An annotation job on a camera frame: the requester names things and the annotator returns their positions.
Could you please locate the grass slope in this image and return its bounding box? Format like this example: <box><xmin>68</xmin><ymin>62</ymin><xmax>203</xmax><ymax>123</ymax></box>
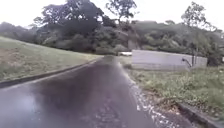
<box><xmin>0</xmin><ymin>35</ymin><xmax>103</xmax><ymax>83</ymax></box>

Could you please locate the rough grass verge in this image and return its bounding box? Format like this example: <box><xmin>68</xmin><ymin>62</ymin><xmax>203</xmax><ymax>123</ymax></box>
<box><xmin>118</xmin><ymin>55</ymin><xmax>224</xmax><ymax>122</ymax></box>

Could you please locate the wet grey asphalt path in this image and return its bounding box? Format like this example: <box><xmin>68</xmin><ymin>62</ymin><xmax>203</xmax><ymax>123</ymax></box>
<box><xmin>0</xmin><ymin>55</ymin><xmax>198</xmax><ymax>128</ymax></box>

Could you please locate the dark kerb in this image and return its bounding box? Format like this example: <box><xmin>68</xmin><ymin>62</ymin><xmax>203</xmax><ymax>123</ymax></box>
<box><xmin>0</xmin><ymin>58</ymin><xmax>102</xmax><ymax>90</ymax></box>
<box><xmin>175</xmin><ymin>101</ymin><xmax>224</xmax><ymax>128</ymax></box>

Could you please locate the thin tree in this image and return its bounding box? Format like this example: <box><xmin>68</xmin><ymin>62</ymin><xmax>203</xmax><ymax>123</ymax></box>
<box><xmin>181</xmin><ymin>1</ymin><xmax>212</xmax><ymax>68</ymax></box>

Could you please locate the grey concrete wall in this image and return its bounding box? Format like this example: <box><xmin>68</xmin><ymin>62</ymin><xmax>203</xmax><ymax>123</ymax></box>
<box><xmin>130</xmin><ymin>49</ymin><xmax>209</xmax><ymax>72</ymax></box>

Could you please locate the wood of dark trees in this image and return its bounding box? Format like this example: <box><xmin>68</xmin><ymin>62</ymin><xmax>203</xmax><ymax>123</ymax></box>
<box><xmin>0</xmin><ymin>0</ymin><xmax>224</xmax><ymax>67</ymax></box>

